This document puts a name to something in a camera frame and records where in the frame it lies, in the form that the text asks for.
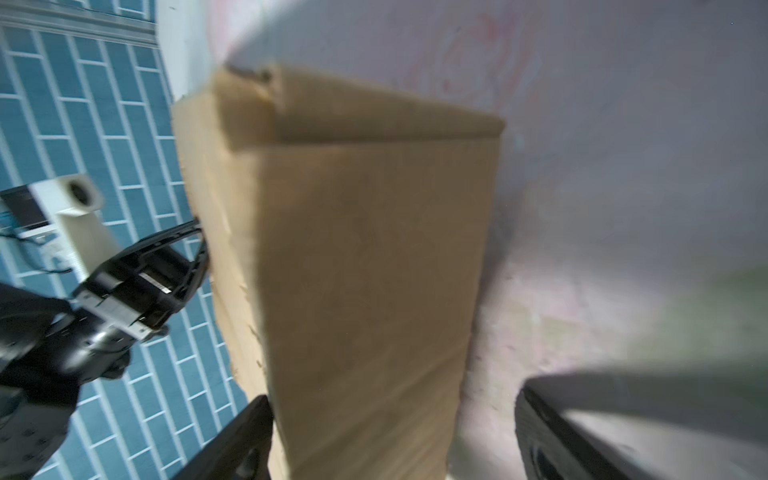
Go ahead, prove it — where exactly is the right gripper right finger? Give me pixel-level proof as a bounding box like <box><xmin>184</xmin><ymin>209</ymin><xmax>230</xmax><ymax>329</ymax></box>
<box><xmin>514</xmin><ymin>371</ymin><xmax>767</xmax><ymax>479</ymax></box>

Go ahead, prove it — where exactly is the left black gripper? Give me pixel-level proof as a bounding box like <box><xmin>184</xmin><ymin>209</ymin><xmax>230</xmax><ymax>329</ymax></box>
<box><xmin>35</xmin><ymin>220</ymin><xmax>210</xmax><ymax>384</ymax></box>

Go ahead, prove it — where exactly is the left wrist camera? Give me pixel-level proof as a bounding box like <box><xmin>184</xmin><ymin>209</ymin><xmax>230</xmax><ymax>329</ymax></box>
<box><xmin>1</xmin><ymin>174</ymin><xmax>120</xmax><ymax>281</ymax></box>

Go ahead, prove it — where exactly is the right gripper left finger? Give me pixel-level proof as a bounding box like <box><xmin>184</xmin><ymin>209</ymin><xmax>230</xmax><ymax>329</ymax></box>
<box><xmin>173</xmin><ymin>395</ymin><xmax>274</xmax><ymax>480</ymax></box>

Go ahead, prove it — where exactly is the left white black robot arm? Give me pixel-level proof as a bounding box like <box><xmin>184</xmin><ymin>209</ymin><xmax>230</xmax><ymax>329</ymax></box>
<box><xmin>1</xmin><ymin>220</ymin><xmax>210</xmax><ymax>479</ymax></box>

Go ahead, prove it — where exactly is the brown cardboard box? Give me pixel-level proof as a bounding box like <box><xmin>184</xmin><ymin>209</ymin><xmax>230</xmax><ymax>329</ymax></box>
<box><xmin>171</xmin><ymin>65</ymin><xmax>505</xmax><ymax>479</ymax></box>

